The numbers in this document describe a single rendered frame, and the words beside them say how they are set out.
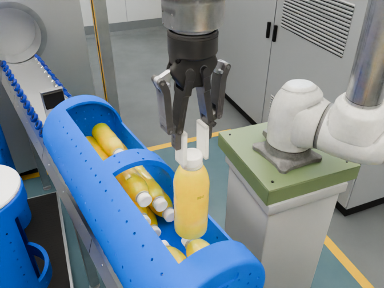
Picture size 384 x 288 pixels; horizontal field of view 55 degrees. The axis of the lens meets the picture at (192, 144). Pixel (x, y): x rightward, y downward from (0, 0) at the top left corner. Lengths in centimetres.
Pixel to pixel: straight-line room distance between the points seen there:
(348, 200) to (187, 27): 225
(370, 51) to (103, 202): 77
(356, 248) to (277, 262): 114
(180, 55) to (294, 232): 102
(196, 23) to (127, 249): 55
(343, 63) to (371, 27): 137
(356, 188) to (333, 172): 129
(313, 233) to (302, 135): 45
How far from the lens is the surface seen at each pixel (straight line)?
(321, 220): 149
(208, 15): 52
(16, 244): 141
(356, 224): 275
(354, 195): 265
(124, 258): 89
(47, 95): 181
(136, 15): 603
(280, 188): 122
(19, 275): 151
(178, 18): 52
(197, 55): 54
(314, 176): 129
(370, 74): 108
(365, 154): 118
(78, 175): 111
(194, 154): 66
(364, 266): 253
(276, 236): 140
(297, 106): 119
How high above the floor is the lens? 185
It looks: 35 degrees down
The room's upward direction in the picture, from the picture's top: straight up
